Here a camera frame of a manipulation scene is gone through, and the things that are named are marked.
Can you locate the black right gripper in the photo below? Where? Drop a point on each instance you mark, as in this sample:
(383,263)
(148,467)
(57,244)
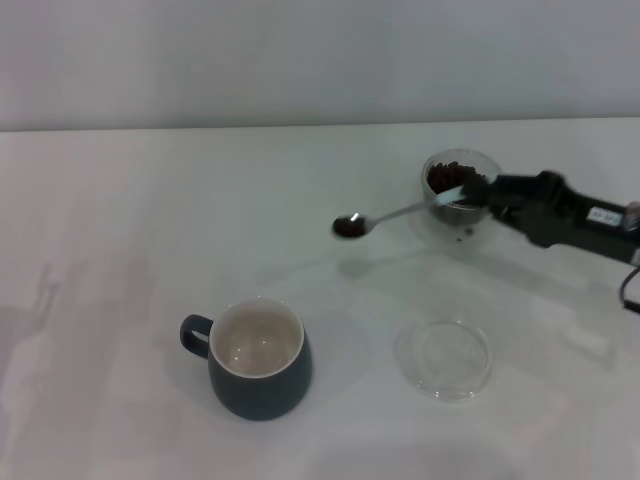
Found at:
(575,225)

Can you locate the pile of coffee beans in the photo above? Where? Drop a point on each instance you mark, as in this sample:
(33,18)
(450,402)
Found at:
(447,177)

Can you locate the dark grey ceramic mug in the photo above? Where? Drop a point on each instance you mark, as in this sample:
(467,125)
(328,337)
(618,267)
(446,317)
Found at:
(260,395)

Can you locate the clear glass saucer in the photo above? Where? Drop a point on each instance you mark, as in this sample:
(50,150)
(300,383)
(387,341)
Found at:
(445,241)

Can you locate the small clear glass dish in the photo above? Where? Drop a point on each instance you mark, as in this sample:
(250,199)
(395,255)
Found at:
(442,390)

